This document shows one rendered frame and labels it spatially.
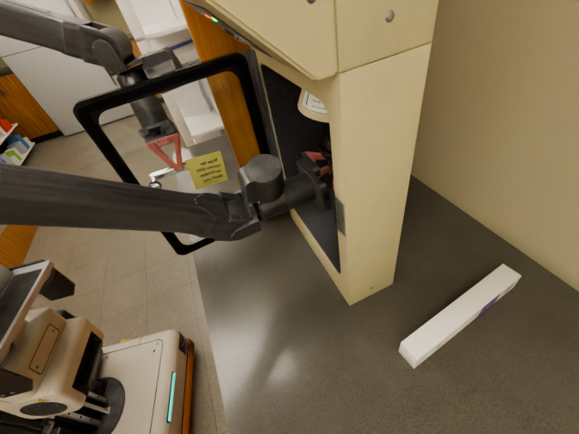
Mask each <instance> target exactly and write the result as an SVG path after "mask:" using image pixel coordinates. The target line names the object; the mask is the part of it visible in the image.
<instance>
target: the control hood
mask: <svg viewBox="0 0 579 434"><path fill-rule="evenodd" d="M184 1H185V2H188V3H193V4H195V5H197V6H200V7H203V8H205V9H206V10H207V11H208V12H210V13H211V14H213V15H214V16H216V17H217V18H219V19H220V20H221V21H223V22H225V23H226V24H227V25H228V26H229V27H230V28H232V29H234V30H235V31H236V32H238V33H239V34H241V35H242V36H244V37H245V38H247V39H248V40H249V41H250V42H251V43H253V44H254V45H256V46H257V47H259V48H260V49H262V50H263V51H264V52H266V53H268V54H269V55H270V56H271V57H272V58H274V59H275V60H277V61H279V62H281V63H283V64H284V65H287V66H288V67H290V68H292V69H293V70H295V71H298V72H300V73H301V74H302V75H304V76H306V77H308V78H310V79H312V80H317V81H319V80H322V79H324V78H328V77H331V76H333V75H335V72H336V71H337V70H338V66H337V47H336V29H335V11H334V0H184Z"/></svg>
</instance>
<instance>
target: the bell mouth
mask: <svg viewBox="0 0 579 434"><path fill-rule="evenodd" d="M298 109H299V111H300V112H301V113H302V114H303V115H305V116H307V117H308V118H310V119H312V120H315V121H321V122H327V123H329V118H328V114H327V110H326V107H325V106H324V104H323V102H322V101H321V100H319V99H318V98H316V97H315V96H313V95H311V94H309V93H308V92H307V91H306V90H304V89H302V91H301V95H300V98H299V101H298Z"/></svg>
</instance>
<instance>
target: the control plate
mask: <svg viewBox="0 0 579 434"><path fill-rule="evenodd" d="M183 1H184V0H183ZM184 2H185V1H184ZM185 3H187V4H188V5H189V6H190V7H192V8H193V9H195V10H196V11H198V12H199V13H201V14H202V15H203V16H205V14H206V15H208V16H210V17H211V16H212V17H214V18H215V19H216V20H217V21H218V22H215V21H214V20H213V19H211V18H208V17H207V16H205V17H207V18H208V19H209V20H210V21H212V22H213V23H215V24H216V25H217V26H219V27H221V28H225V29H227V30H228V31H230V32H231V33H232V34H236V35H237V36H239V37H240V38H242V39H245V40H246V41H248V42H249V43H247V45H249V46H251V47H254V48H255V49H257V50H259V51H260V52H262V53H264V54H266V55H268V56H270V55H269V54H268V53H266V52H264V51H263V50H262V49H260V48H259V47H257V46H256V45H254V44H253V43H251V42H250V41H249V40H248V39H247V38H245V37H244V36H242V35H241V34H239V33H238V32H236V31H235V30H234V29H232V28H230V27H229V26H228V25H227V24H226V23H225V22H223V21H221V20H220V19H219V18H217V17H216V16H214V15H213V14H211V13H210V12H208V11H207V10H206V9H205V8H203V7H200V6H197V5H195V4H193V3H188V2H185ZM204 13H205V14H204ZM270 57H271V56H270Z"/></svg>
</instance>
